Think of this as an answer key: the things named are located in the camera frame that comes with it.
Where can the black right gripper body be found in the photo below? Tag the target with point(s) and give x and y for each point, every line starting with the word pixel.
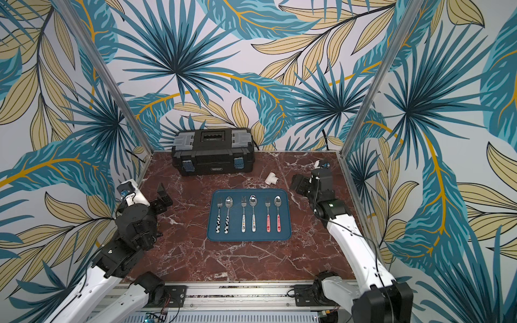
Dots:
pixel 307 188

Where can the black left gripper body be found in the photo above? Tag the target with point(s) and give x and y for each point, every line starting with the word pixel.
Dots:
pixel 158 206

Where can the pink strawberry handle spoon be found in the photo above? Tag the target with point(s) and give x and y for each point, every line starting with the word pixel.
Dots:
pixel 277 203

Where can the white cartoon handle spoon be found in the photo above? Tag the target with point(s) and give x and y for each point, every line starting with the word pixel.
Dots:
pixel 253 203

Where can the cow pattern handle fork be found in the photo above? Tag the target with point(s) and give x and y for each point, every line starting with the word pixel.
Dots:
pixel 218 218

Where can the white cartoon handle fork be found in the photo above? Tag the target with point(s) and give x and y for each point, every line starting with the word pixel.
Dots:
pixel 243 222

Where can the cow pattern handle spoon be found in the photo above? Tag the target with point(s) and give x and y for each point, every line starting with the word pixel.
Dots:
pixel 229 204

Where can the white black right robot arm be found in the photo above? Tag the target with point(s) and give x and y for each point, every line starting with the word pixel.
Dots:
pixel 377 296

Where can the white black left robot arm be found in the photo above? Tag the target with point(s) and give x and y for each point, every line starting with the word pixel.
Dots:
pixel 137 232

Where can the white PVC pipe fitting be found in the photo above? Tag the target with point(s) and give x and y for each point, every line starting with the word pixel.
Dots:
pixel 271 179

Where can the teal rectangular tray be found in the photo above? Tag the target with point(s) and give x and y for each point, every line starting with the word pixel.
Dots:
pixel 261 235

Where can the black plastic toolbox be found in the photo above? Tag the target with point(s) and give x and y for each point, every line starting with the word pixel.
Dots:
pixel 210 152

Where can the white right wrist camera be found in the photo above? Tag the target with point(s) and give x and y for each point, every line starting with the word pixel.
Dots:
pixel 322 164

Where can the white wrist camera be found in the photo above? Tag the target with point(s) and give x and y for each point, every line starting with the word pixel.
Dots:
pixel 322 164
pixel 131 191

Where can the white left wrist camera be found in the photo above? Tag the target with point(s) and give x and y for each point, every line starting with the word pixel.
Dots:
pixel 131 191

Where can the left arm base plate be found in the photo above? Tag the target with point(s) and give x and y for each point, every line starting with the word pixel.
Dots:
pixel 167 296

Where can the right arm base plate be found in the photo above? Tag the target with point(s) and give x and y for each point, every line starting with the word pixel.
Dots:
pixel 311 296

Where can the right aluminium corner post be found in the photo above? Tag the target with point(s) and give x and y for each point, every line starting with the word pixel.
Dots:
pixel 400 33

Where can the aluminium corner post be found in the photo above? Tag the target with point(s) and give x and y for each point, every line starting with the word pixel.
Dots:
pixel 400 33
pixel 73 21

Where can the aluminium front rail frame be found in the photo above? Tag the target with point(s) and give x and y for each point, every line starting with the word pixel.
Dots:
pixel 262 297

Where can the left aluminium corner post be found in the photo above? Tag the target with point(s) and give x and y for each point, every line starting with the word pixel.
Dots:
pixel 73 21

